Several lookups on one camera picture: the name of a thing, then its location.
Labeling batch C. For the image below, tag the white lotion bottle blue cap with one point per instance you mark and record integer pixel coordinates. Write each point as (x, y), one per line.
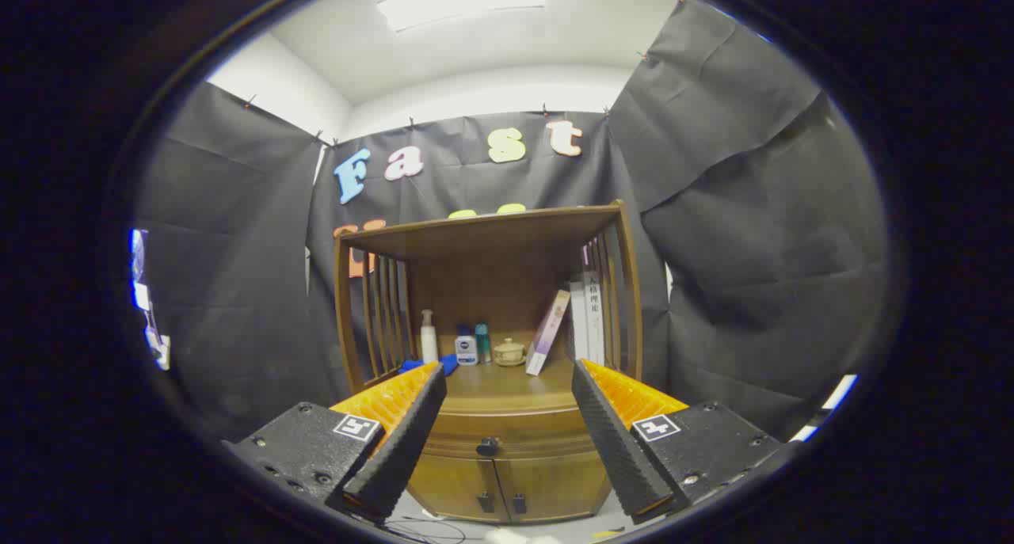
(466, 350)

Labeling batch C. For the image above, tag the small yellow object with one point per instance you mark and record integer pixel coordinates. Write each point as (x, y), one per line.
(606, 534)

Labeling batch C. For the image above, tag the black drawer knob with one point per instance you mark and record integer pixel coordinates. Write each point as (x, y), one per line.
(488, 446)

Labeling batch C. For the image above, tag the white pump bottle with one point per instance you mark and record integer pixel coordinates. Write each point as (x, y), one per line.
(428, 340)

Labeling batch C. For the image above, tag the blue cloth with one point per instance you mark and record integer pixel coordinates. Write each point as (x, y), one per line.
(447, 363)

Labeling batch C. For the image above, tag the wooden cabinet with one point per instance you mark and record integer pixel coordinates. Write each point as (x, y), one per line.
(491, 283)

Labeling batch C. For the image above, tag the blue transparent bottle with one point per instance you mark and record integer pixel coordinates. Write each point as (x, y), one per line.
(482, 342)

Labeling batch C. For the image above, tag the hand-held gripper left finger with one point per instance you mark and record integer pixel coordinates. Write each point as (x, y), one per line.
(404, 449)

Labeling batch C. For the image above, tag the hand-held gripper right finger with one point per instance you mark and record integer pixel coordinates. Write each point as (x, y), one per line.
(618, 449)

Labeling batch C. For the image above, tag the cream lidded teacup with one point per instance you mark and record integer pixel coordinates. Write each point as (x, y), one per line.
(509, 352)

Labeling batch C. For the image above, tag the wooden cabinet door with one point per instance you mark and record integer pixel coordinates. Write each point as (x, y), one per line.
(451, 485)
(554, 485)

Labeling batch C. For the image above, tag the white book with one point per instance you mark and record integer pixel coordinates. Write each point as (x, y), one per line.
(593, 314)

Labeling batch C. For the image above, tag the purple book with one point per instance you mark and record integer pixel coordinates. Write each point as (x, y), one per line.
(548, 332)

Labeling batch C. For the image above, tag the wooden countertop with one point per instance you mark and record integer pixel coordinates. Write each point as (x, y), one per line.
(507, 386)

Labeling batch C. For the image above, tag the patterned cover book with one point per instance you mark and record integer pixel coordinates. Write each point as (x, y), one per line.
(578, 322)

